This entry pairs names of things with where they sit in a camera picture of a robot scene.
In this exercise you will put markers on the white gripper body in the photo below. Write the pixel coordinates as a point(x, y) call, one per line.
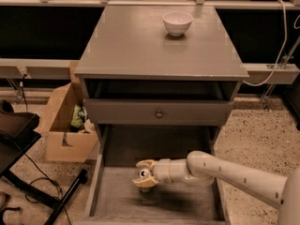
point(161, 171)

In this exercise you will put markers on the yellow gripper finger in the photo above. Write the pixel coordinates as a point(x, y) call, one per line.
point(148, 164)
point(148, 182)

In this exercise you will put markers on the green white 7up can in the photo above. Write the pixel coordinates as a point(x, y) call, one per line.
point(144, 173)

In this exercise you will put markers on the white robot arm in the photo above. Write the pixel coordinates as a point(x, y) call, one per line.
point(199, 169)

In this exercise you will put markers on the open grey middle drawer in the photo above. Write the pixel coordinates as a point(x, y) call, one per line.
point(114, 200)

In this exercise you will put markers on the grey top drawer with knob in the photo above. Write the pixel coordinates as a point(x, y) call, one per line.
point(158, 112)

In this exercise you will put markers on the grey wooden drawer cabinet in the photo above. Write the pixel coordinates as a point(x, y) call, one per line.
point(122, 28)

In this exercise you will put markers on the green snack bag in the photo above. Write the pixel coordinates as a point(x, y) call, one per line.
point(78, 119)

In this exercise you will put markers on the open cardboard box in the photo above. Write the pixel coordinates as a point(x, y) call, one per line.
point(62, 143)

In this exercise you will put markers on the white ceramic bowl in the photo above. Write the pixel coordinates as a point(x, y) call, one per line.
point(177, 22)

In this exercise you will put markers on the metal window rail frame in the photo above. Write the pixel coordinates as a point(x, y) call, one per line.
point(211, 58)

